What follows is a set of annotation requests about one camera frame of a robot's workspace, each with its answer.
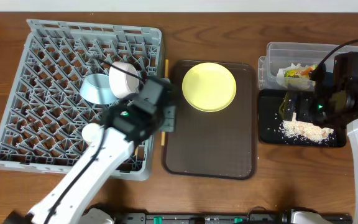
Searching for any green snack wrapper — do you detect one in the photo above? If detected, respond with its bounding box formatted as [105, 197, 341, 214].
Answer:
[283, 63, 318, 79]

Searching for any white small bowl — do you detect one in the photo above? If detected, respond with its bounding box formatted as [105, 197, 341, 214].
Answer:
[109, 62, 139, 99]

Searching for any light blue bowl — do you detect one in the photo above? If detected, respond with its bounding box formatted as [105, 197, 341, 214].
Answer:
[80, 73, 118, 105]

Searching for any white cup with rice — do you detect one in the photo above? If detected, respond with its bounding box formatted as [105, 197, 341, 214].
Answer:
[81, 123, 103, 145]

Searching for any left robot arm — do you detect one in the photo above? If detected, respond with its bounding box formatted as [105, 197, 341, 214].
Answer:
[4, 76, 176, 223]

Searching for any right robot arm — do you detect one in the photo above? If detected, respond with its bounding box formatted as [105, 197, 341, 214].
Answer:
[279, 52, 358, 223]

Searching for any black waste tray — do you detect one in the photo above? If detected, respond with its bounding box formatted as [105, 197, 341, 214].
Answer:
[258, 89, 347, 147]

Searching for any grey dishwasher rack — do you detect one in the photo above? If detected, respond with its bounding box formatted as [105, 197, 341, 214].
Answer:
[0, 19, 164, 174]

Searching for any spilled rice pile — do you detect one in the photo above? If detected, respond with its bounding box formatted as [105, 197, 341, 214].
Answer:
[263, 113, 335, 144]

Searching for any yellow round plate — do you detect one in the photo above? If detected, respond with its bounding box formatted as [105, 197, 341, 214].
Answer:
[181, 62, 237, 112]

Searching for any clear plastic bin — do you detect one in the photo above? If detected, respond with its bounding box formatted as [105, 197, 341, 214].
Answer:
[257, 42, 358, 98]

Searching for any dark brown serving tray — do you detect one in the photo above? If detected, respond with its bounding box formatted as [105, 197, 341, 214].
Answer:
[162, 62, 258, 180]

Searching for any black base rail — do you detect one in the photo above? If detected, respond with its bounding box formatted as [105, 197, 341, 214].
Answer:
[85, 212, 352, 224]

